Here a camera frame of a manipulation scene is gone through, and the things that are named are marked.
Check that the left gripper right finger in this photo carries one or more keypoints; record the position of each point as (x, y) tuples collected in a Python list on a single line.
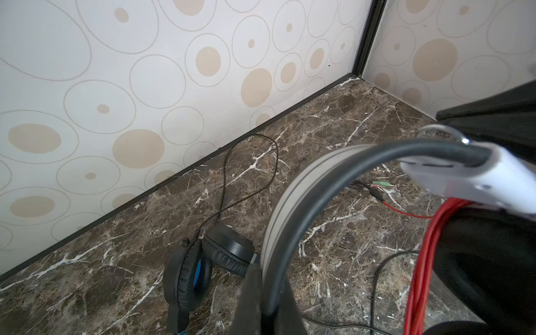
[(288, 319)]

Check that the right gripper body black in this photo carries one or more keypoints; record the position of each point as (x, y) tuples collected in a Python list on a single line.
[(507, 119)]

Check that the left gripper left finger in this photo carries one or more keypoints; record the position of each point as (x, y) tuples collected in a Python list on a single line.
[(247, 317)]

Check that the black blue headphones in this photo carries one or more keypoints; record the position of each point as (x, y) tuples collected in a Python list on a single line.
[(188, 272)]

